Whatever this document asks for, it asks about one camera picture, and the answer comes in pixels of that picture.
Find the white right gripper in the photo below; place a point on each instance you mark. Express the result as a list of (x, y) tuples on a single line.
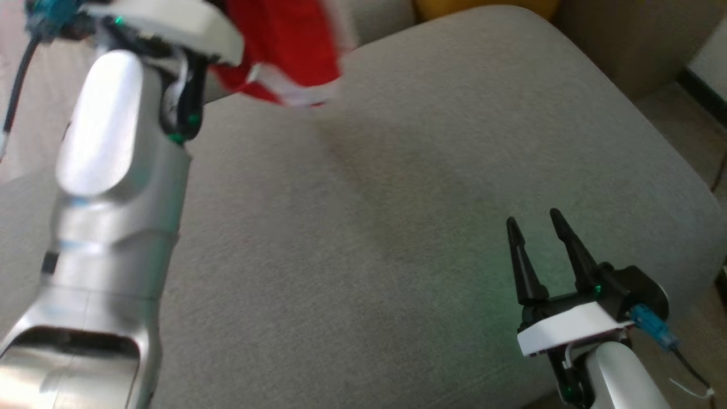
[(573, 326)]

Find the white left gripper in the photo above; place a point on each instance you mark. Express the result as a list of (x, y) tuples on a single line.
[(170, 23)]

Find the red garment with white stripes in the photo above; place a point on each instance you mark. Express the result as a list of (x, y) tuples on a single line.
[(289, 40)]

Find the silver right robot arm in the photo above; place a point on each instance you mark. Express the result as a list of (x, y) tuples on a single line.
[(619, 375)]

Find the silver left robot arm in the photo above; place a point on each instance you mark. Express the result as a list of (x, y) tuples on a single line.
[(108, 187)]

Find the grey sofa seat cushion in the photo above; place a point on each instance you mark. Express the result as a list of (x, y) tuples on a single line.
[(369, 227)]

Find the grey sofa back cushion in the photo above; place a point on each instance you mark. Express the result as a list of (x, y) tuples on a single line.
[(380, 20)]

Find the brown upholstered seat block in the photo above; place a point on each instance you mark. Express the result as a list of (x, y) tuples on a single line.
[(630, 40)]

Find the yellow pillow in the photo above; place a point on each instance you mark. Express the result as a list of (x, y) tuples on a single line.
[(483, 7)]

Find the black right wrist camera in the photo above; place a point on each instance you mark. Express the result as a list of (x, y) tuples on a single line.
[(630, 287)]

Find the blue left camera plug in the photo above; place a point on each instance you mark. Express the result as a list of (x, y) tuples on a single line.
[(54, 8)]

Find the blue camera plug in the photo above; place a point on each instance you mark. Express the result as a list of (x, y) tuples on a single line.
[(653, 326), (54, 8)]

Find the blue right camera plug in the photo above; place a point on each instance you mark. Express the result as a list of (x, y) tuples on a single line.
[(653, 326)]

